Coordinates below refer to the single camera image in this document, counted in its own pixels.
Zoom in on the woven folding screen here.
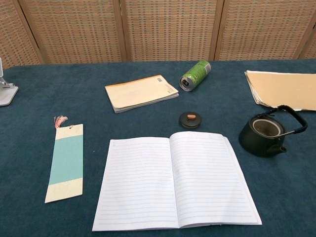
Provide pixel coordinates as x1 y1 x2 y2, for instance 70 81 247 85
0 0 316 70

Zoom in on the white stand base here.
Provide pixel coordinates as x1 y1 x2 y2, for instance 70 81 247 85
0 58 19 107

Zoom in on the cream and teal paper bookmark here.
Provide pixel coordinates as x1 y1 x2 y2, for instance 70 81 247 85
44 115 84 204

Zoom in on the dark blue table cloth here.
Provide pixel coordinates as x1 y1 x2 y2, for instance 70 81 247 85
0 58 316 237

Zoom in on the stack of manila folders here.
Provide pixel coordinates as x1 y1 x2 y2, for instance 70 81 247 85
244 70 316 112

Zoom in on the black cast iron teapot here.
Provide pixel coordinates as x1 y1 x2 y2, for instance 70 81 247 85
238 104 309 158

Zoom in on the closed cream notebook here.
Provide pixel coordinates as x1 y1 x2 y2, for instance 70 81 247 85
104 75 180 114

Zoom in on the green drink can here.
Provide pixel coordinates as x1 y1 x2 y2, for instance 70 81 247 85
179 60 212 92

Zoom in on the black teapot lid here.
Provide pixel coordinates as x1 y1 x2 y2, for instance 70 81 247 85
179 111 204 129

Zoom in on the open lined notebook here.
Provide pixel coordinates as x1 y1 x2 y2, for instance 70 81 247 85
92 131 263 232

